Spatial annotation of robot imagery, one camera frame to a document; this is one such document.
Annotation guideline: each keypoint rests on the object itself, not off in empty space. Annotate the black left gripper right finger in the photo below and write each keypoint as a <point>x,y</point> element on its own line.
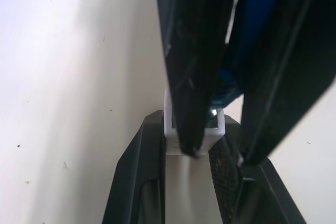
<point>249,197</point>

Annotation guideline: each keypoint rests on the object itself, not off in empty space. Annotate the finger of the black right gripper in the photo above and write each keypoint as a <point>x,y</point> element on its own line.
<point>191,64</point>
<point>288,64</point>

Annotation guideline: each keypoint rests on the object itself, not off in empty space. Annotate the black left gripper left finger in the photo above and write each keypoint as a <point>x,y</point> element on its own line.
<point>139,171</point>

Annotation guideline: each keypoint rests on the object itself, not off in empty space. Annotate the white plastic block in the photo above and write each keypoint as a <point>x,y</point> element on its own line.
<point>169,129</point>

